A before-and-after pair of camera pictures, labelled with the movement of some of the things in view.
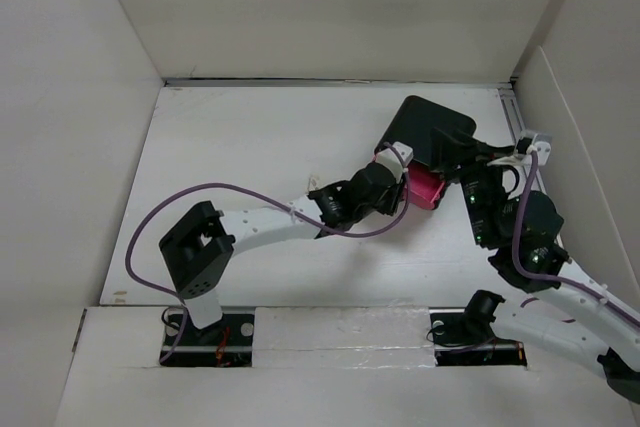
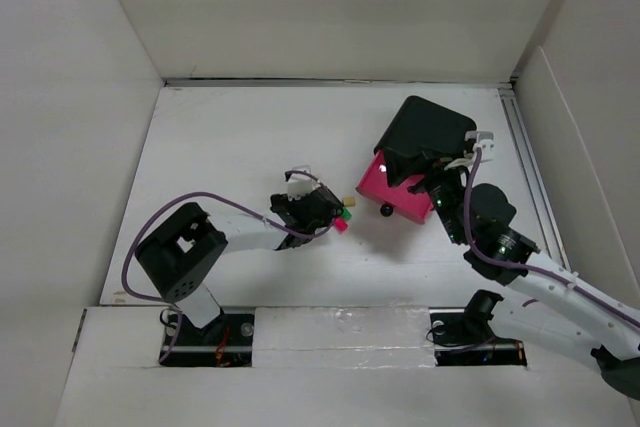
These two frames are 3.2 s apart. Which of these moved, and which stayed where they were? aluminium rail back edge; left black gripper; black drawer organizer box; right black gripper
Moved: right black gripper; left black gripper
Stayed: aluminium rail back edge; black drawer organizer box
